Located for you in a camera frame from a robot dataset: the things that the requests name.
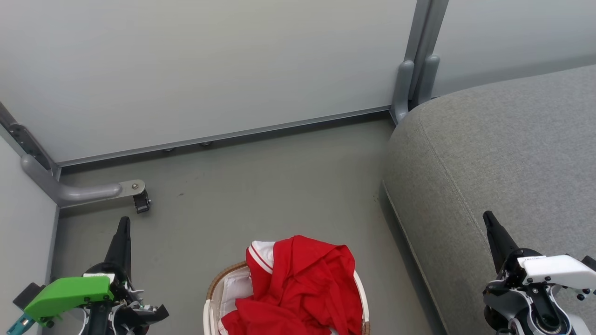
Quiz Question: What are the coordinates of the black caster wheel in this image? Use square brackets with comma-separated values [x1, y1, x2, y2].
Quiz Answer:
[133, 190, 151, 214]

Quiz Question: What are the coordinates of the grey fabric sofa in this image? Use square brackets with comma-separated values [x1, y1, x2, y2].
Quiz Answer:
[382, 64, 596, 335]

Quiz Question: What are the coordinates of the grey partition foot leg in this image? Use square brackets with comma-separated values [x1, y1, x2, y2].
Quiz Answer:
[20, 154, 146, 208]

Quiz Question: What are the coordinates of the white basket liner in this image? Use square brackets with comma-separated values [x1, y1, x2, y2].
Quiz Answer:
[205, 268, 371, 335]

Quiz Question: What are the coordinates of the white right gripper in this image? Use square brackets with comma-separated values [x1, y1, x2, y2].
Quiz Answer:
[482, 211, 596, 304]

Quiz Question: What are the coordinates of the grey partition base rail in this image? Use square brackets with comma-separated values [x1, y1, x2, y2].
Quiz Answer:
[55, 106, 393, 167]

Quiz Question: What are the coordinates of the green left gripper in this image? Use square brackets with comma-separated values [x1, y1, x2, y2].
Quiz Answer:
[23, 216, 169, 327]

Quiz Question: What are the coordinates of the woven laundry basket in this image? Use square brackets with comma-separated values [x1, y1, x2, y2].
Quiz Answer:
[203, 261, 371, 335]

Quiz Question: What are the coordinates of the red shirt with white collar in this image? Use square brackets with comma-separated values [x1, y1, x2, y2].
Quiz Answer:
[245, 235, 364, 335]

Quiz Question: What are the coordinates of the grey partition corner post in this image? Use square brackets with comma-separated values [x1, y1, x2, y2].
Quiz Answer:
[391, 0, 450, 124]

